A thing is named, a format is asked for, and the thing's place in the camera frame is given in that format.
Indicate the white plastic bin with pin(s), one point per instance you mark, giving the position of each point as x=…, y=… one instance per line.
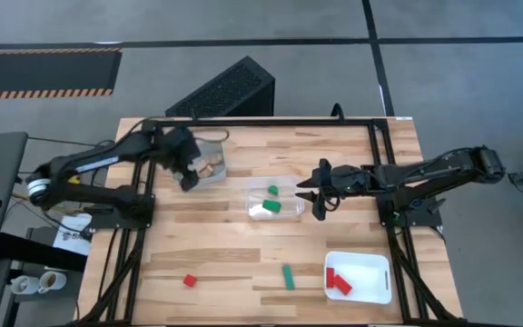
x=366, y=277

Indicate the clear plastic bin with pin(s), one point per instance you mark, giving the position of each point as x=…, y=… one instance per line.
x=289, y=211

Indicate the black perforated computer case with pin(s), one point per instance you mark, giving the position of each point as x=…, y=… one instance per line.
x=225, y=93

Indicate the green cuboid block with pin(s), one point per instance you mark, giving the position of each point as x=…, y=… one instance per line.
x=271, y=205

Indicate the black aluminium rig frame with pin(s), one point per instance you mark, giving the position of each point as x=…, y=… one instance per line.
x=266, y=122

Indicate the white printed paper sheet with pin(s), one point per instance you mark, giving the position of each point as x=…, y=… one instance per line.
x=73, y=236

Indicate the red rectangular block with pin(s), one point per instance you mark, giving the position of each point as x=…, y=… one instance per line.
x=342, y=284
x=330, y=277

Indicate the black hazard striped floor mat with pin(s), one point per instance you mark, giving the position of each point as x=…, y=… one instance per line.
x=39, y=70

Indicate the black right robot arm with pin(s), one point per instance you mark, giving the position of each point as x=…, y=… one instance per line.
x=425, y=170

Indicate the small wooden peg block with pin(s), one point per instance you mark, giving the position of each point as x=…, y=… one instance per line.
x=205, y=171

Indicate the white mug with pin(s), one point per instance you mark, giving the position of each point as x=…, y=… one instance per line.
x=52, y=281
x=24, y=284

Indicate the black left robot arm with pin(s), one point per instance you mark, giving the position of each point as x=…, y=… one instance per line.
x=93, y=163

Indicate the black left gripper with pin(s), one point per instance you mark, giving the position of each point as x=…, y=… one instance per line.
x=180, y=150

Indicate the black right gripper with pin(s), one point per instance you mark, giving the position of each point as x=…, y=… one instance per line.
x=345, y=181

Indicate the grey plastic bin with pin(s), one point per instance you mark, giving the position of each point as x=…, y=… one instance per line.
x=218, y=175

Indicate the small green block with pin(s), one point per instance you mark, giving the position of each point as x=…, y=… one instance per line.
x=273, y=190

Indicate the black side table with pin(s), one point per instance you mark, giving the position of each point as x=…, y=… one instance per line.
x=16, y=247

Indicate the long teal green block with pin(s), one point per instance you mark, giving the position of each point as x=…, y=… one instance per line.
x=288, y=277

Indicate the small red cube block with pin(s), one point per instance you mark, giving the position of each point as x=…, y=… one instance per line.
x=190, y=280

